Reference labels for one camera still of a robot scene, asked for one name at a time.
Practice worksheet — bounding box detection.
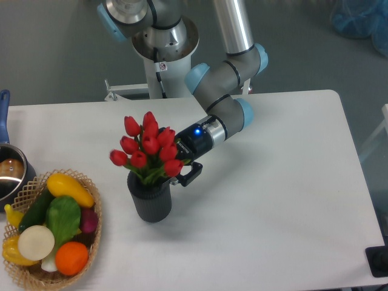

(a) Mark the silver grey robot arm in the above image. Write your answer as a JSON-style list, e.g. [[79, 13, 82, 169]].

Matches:
[[97, 1, 268, 186]]

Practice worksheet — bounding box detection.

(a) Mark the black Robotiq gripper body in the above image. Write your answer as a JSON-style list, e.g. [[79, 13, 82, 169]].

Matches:
[[175, 123, 215, 161]]

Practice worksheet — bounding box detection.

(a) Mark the woven wicker basket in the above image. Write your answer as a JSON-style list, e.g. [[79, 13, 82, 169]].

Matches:
[[4, 169, 102, 290]]

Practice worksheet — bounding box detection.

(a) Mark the dark green cucumber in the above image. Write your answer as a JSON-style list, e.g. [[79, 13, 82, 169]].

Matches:
[[18, 188, 55, 233]]

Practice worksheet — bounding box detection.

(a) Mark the white leek stalk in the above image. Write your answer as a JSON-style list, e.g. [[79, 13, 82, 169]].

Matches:
[[41, 250, 58, 272]]

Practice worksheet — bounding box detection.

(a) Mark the blue handled saucepan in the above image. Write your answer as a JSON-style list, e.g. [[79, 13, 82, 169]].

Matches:
[[1, 89, 36, 213]]

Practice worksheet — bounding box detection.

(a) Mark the red tulip bouquet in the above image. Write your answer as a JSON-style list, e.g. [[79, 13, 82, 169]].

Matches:
[[110, 112, 191, 187]]

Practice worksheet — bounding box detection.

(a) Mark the green lettuce leaf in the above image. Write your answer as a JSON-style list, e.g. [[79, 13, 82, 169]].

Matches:
[[45, 195, 81, 251]]

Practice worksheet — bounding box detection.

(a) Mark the yellow bell pepper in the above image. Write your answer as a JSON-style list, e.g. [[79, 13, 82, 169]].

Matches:
[[2, 235, 39, 266]]

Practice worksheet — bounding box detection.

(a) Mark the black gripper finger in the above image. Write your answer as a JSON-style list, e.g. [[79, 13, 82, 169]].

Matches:
[[170, 162, 203, 187]]

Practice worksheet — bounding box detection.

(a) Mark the white frame at right edge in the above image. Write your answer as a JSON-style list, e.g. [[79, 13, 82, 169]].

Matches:
[[358, 104, 387, 163]]

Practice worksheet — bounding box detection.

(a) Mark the black device at table edge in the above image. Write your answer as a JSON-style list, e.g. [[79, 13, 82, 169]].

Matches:
[[365, 246, 387, 278]]

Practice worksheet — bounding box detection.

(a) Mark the dark grey ribbed vase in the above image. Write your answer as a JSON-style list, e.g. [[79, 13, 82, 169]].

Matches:
[[127, 172, 172, 223]]

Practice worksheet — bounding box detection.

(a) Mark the white round radish slice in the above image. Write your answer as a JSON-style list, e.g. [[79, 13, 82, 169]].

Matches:
[[18, 225, 55, 261]]

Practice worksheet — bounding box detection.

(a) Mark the yellow squash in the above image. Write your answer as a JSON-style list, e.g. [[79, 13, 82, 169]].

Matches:
[[46, 173, 95, 208]]

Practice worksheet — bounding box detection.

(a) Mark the orange fruit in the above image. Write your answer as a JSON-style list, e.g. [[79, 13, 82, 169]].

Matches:
[[55, 241, 89, 276]]

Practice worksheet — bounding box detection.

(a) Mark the blue plastic bag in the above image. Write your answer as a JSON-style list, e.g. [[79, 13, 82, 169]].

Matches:
[[330, 1, 387, 57]]

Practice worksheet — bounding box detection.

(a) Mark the purple red onion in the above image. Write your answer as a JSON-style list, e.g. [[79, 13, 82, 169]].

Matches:
[[79, 209, 99, 233]]

